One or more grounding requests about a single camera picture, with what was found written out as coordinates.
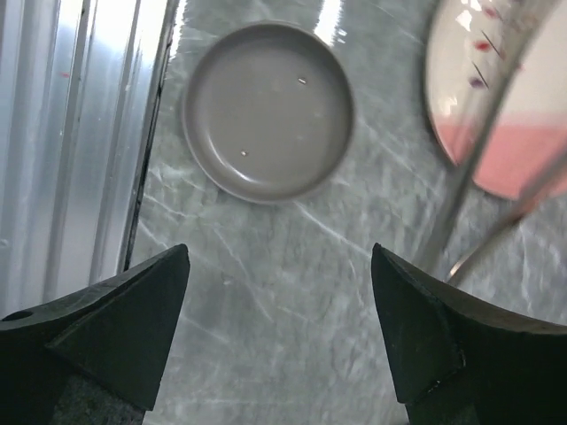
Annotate pink and cream plate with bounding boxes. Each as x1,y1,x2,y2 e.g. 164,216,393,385
423,0,567,200

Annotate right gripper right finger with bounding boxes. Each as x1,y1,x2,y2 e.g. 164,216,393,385
371,244,566,424

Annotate grey round lid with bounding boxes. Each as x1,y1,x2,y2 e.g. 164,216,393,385
181,21,355,204

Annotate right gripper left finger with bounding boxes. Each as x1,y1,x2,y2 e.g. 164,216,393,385
1,244,190,424

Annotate aluminium rail frame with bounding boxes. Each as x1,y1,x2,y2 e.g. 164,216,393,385
1,1,178,315

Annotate metal tongs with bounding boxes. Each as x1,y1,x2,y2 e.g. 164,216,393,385
427,0,567,287

